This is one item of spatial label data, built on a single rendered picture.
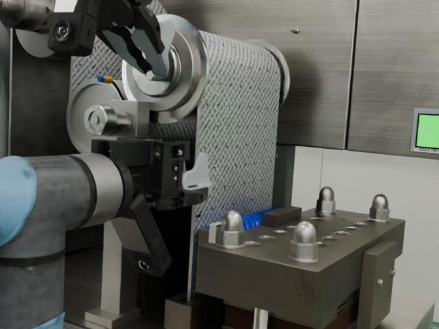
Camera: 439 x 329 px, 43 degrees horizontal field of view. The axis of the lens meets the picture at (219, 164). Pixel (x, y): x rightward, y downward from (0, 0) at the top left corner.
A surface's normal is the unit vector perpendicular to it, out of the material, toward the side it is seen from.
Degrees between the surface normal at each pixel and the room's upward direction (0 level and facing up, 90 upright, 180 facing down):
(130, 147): 90
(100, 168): 44
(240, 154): 90
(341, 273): 90
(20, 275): 89
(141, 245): 123
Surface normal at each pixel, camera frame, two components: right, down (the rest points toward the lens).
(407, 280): -0.53, 0.06
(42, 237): 0.73, 0.11
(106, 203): 0.83, 0.29
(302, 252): -0.04, 0.11
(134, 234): -0.47, 0.59
